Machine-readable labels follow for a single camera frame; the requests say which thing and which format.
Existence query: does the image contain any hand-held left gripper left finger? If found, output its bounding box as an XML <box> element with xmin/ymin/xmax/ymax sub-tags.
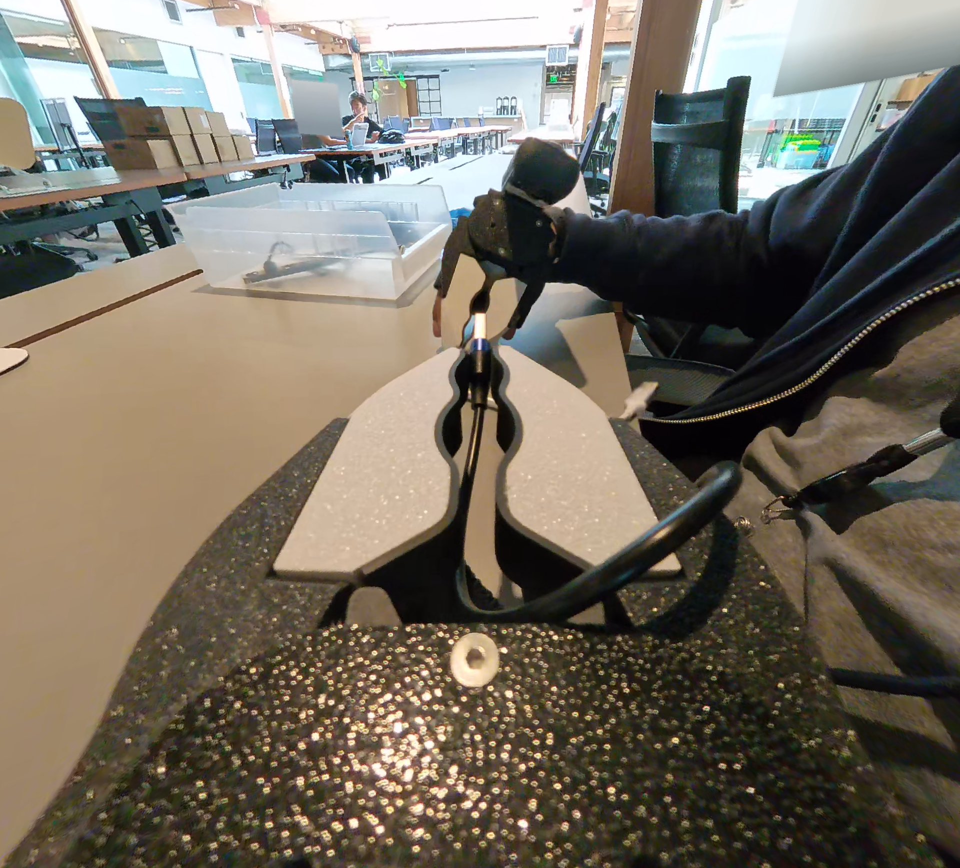
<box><xmin>272</xmin><ymin>346</ymin><xmax>469</xmax><ymax>587</ymax></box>

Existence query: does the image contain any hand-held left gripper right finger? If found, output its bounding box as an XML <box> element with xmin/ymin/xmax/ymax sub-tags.
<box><xmin>489</xmin><ymin>346</ymin><xmax>682</xmax><ymax>587</ymax></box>

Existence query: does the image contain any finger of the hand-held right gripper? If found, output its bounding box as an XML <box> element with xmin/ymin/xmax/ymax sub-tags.
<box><xmin>432</xmin><ymin>246</ymin><xmax>481</xmax><ymax>341</ymax></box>
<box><xmin>500</xmin><ymin>268</ymin><xmax>550</xmax><ymax>343</ymax></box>

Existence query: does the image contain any clear plastic bin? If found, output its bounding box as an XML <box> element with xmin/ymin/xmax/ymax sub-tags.
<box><xmin>168</xmin><ymin>181</ymin><xmax>454</xmax><ymax>304</ymax></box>

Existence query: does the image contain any black cable with blue-ringed plugs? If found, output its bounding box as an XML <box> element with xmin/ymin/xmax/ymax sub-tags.
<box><xmin>450</xmin><ymin>310</ymin><xmax>744</xmax><ymax>626</ymax></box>

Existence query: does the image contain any silver usb hub white cable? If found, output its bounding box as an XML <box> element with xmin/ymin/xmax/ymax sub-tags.
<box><xmin>615</xmin><ymin>381</ymin><xmax>663</xmax><ymax>424</ymax></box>

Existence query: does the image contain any grey usb hub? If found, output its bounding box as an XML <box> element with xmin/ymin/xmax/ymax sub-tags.
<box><xmin>243</xmin><ymin>241</ymin><xmax>358</xmax><ymax>287</ymax></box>

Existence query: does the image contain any person's right forearm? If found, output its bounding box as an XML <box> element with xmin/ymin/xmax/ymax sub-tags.
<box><xmin>552</xmin><ymin>156</ymin><xmax>901</xmax><ymax>341</ymax></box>

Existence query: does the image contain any black office chair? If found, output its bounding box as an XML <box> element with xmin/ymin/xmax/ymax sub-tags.
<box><xmin>623</xmin><ymin>76</ymin><xmax>753</xmax><ymax>413</ymax></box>

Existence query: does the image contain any person's torso in dark jacket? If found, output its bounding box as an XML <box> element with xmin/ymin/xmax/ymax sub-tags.
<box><xmin>638</xmin><ymin>66</ymin><xmax>960</xmax><ymax>847</ymax></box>

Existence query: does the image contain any row of cardboard boxes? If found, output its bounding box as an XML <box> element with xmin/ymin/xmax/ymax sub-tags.
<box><xmin>102</xmin><ymin>106</ymin><xmax>258</xmax><ymax>173</ymax></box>

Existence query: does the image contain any beige chair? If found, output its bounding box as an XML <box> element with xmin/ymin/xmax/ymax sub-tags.
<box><xmin>0</xmin><ymin>99</ymin><xmax>40</xmax><ymax>176</ymax></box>

